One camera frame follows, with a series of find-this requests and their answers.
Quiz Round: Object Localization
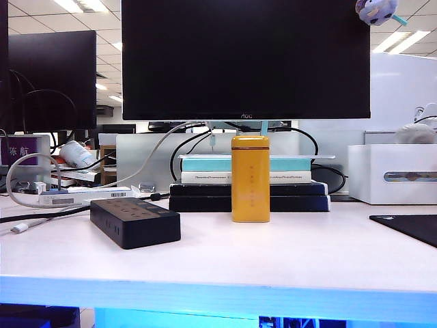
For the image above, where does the long white barcode box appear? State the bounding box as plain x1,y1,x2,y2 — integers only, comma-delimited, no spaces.
38,186,141,208

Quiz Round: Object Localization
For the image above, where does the brown wooden cabinet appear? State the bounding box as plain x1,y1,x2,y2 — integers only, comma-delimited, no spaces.
100,145,117,185

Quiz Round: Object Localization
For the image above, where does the purple name sign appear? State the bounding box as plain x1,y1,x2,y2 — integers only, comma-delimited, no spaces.
0,134,52,185

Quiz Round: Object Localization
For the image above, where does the black monitor cable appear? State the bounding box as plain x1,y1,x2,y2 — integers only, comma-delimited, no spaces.
290,126,349,195
169,128,214,184

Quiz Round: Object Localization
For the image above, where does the black power strip cord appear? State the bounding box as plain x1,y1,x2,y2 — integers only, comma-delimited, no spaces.
0,204,93,225

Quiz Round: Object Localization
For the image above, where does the purple plush toy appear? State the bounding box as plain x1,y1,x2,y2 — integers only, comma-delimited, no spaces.
354,0,410,27

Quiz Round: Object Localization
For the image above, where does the ceiling light strip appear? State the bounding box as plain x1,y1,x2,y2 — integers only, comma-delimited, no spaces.
389,30,432,55
372,31,412,54

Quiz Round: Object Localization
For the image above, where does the white book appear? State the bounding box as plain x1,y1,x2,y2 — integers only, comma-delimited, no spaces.
180,172,312,185

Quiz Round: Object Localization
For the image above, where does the black power strip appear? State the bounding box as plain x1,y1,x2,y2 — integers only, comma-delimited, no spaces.
89,198,182,250

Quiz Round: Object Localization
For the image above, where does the black cable with ferrite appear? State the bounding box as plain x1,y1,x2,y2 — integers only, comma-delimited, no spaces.
131,192,171,202

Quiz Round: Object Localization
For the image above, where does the white box device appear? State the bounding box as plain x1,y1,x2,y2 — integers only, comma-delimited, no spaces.
348,143,437,206

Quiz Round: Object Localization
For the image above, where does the black mouse pad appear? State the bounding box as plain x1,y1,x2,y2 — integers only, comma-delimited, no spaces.
369,214,437,249

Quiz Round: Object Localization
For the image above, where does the white USB connector cable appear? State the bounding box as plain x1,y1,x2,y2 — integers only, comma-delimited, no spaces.
0,221,52,236

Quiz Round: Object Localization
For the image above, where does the black background monitor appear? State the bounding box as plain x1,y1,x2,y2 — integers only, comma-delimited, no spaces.
8,30,98,133
0,0,10,134

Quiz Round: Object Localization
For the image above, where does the stack of magazines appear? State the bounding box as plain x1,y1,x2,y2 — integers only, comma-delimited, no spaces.
51,167,103,187

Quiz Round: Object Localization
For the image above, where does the grey cable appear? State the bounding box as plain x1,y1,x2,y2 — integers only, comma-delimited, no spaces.
5,121,209,209

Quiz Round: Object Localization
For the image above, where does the white plastic bottle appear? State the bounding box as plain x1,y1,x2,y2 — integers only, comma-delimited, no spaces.
59,140,98,169

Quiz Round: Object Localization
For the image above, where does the yellow tin box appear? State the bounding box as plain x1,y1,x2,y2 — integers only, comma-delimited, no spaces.
231,135,272,223

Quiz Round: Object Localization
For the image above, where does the large black AOC monitor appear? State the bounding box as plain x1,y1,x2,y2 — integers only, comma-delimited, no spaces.
122,0,372,121

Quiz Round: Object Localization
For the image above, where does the frosted grey desk divider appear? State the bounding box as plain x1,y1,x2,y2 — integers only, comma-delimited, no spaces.
115,132,300,187

